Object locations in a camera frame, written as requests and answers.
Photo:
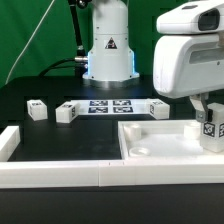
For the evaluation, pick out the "white U-shaped fence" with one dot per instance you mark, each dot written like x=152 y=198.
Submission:
x=100 y=173

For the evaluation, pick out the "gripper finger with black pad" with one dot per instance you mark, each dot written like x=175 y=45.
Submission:
x=199 y=103

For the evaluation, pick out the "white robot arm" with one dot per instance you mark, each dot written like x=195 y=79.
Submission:
x=111 y=61

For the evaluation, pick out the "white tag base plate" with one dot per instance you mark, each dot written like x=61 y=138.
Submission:
x=112 y=107

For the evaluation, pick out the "white square tabletop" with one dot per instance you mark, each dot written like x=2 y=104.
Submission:
x=165 y=141

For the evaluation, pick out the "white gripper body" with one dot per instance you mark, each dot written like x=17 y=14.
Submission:
x=189 y=57

